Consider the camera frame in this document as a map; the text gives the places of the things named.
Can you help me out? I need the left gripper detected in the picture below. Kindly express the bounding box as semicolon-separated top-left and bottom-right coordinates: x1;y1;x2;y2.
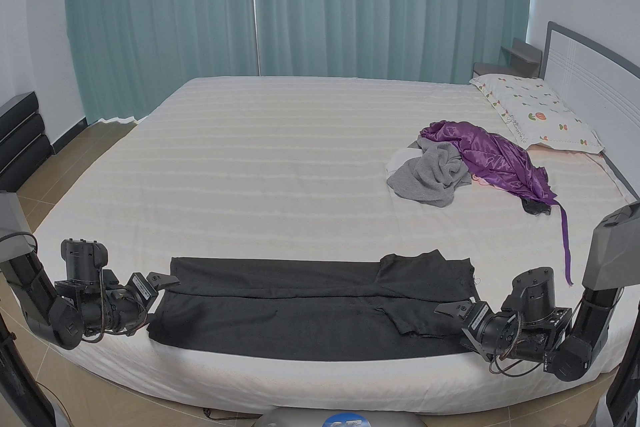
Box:
119;271;181;323

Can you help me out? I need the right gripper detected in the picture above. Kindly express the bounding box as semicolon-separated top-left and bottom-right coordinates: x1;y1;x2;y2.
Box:
433;299;503;362

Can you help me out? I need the black T-shirt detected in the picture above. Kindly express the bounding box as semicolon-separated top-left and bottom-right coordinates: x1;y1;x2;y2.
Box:
147;251;483;361

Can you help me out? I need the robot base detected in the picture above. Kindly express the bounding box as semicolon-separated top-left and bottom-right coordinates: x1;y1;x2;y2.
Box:
255;405;422;427

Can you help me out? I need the bed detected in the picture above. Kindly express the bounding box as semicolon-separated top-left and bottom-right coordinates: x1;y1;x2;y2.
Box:
20;21;640;416

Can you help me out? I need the black lace garment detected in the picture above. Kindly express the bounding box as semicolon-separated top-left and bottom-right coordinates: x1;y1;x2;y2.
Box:
520;198;554;217

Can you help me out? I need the grey knit garment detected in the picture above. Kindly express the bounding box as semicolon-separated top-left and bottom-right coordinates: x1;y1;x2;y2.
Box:
386;137;473;208

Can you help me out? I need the purple satin garment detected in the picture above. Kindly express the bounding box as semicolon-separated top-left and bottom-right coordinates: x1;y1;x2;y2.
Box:
419;121;575;287

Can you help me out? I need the white garment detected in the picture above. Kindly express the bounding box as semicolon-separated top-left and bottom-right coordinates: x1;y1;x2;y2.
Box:
385;147;422;175

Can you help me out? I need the black chest of drawers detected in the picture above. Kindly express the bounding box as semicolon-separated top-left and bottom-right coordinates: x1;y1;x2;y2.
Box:
0;91;53;191

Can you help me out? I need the white printed pillow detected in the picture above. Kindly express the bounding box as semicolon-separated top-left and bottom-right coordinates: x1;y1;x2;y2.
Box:
469;74;606;155

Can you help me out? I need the grey bedside table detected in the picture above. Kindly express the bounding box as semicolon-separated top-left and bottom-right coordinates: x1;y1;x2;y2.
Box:
472;37;544;79

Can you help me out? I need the black cable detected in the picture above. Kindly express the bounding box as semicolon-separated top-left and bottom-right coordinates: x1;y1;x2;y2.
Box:
81;312;152;344
489;354;522;376
201;407;261;421

